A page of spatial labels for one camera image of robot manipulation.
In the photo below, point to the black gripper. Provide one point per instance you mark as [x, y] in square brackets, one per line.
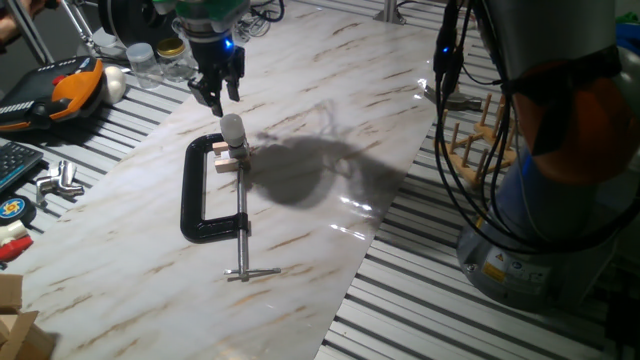
[212, 57]

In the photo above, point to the grey cylindrical peg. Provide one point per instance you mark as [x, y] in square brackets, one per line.
[233, 129]

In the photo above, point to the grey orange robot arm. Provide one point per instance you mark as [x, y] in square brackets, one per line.
[550, 150]

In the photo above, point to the person forearm dark sleeve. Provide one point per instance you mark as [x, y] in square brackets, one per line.
[9, 27]

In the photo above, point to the person hand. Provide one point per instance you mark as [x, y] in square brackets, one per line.
[32, 5]

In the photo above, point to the glass jar gold lid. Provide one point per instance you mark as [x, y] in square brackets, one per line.
[172, 55]

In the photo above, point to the small wooden clamp block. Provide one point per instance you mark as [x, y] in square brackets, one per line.
[220, 148]
[226, 166]

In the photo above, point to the clear plastic jar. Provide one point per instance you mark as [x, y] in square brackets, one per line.
[144, 65]

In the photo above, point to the white egg shaped object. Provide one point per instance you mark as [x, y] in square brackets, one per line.
[115, 84]

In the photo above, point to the black C-clamp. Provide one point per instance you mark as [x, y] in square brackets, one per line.
[192, 190]

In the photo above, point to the black filament spool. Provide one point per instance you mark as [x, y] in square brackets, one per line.
[125, 20]

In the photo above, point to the thin metal stand leg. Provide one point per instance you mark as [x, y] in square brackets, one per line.
[82, 30]

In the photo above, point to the orange black teach pendant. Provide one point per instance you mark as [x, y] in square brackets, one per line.
[70, 90]

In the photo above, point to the silver pipe fitting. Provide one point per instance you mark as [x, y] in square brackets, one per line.
[57, 182]

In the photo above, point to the thick metal stand leg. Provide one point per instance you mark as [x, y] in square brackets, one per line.
[30, 32]

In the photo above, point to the black keyboard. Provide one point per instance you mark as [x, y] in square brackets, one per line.
[15, 162]

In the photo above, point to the black round tape measure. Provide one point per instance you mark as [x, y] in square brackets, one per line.
[14, 209]

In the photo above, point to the wooden peg rack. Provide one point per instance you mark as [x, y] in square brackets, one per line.
[472, 175]

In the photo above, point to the open cardboard box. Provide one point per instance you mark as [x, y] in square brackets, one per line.
[20, 330]

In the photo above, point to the blue bag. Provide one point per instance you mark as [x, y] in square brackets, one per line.
[629, 37]

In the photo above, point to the aluminium frame post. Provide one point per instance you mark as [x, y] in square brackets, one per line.
[389, 10]

